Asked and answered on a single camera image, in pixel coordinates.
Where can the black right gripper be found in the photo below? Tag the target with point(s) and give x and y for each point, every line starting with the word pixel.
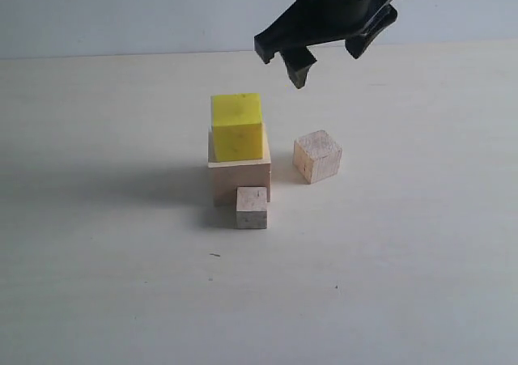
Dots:
pixel 315 22

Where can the yellow cube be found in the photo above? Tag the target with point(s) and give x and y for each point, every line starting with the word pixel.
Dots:
pixel 237 127

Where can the medium wooden cube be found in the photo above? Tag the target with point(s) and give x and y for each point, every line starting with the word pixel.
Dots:
pixel 317 156

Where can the large pale wooden cube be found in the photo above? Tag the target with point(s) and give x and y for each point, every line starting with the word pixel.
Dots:
pixel 227 177

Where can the small wooden cube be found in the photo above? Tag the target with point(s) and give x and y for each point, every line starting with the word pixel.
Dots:
pixel 251 208

